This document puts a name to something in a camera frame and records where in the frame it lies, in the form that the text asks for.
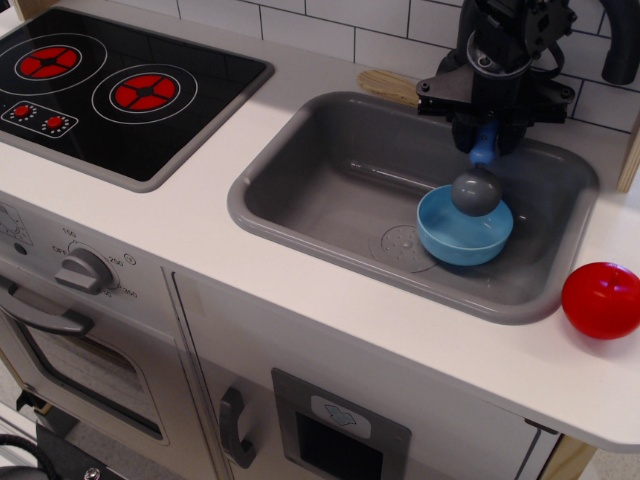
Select red toy apple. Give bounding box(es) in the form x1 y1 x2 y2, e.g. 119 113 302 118
561 262 639 340

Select grey toy sink basin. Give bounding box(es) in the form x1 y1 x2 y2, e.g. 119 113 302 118
228 92 599 325

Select black toy stovetop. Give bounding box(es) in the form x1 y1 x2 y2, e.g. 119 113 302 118
1 8 274 193

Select toy oven door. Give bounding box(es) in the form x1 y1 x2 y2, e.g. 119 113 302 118
1 281 218 479

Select black cable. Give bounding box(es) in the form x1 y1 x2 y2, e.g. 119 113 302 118
0 432 64 480

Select blue grey toy spoon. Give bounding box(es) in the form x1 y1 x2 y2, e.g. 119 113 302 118
451 121 502 217

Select grey dispenser panel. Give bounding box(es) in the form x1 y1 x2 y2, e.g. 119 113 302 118
271 368 411 480

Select grey oven knob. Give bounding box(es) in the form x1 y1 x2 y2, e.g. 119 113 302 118
54 248 114 295

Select grey oven door handle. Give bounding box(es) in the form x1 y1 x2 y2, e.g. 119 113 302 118
1 277 94 337

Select wooden spatula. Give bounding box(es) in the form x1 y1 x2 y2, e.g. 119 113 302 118
356 70 419 108

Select grey cabinet door handle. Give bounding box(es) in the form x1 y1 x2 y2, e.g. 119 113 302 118
219 387 257 469

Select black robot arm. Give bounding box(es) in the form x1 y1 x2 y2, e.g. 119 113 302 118
416 1 576 155

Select dark grey faucet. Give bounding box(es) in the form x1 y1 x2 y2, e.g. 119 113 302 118
600 0 639 86

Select light blue plastic bowl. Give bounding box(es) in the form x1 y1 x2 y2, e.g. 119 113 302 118
416 185 514 266

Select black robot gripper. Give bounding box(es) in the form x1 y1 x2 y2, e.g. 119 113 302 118
416 39 575 156

